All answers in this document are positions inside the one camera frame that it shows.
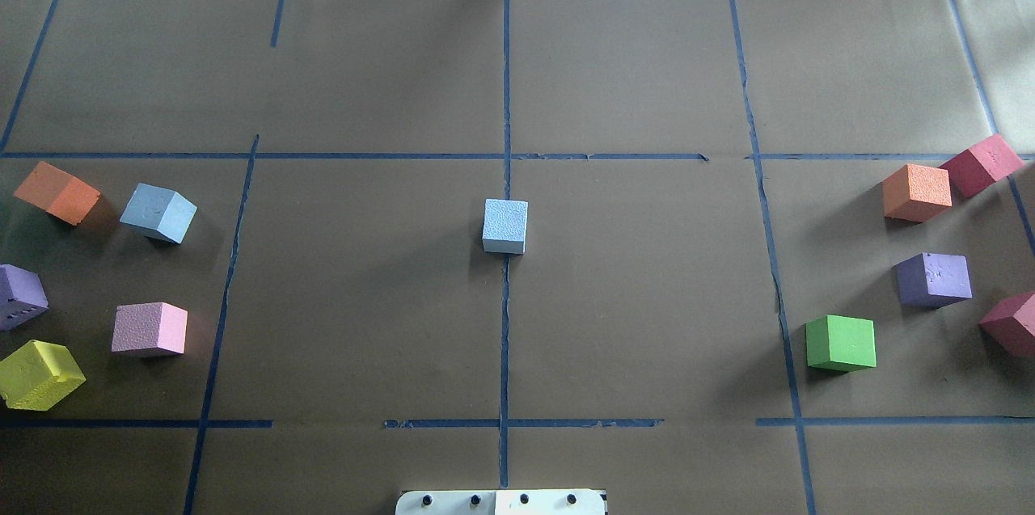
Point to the dark red foam block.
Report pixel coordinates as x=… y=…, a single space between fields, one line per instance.
x=982 y=165

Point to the purple foam block right side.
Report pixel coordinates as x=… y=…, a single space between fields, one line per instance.
x=933 y=280

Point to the white camera stand post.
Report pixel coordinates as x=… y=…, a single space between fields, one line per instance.
x=504 y=501

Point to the orange foam block right side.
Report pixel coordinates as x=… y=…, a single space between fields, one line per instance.
x=916 y=193

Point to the green foam block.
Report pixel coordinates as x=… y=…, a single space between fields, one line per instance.
x=840 y=343

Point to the purple foam block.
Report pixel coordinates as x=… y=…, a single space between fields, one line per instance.
x=933 y=280
x=22 y=296

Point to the light blue foam block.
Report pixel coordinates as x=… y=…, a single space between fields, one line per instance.
x=505 y=226

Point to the purple foam block left side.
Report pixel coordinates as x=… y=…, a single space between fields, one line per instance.
x=22 y=296

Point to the crimson foam block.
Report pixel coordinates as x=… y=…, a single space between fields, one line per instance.
x=1011 y=324

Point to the pink foam block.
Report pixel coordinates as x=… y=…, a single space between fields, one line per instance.
x=149 y=329

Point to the orange foam block left side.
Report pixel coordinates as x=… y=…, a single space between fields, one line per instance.
x=58 y=193

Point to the orange foam block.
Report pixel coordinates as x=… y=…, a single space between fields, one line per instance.
x=916 y=193
x=58 y=193

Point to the yellow foam block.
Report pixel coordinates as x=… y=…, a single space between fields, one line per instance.
x=39 y=375

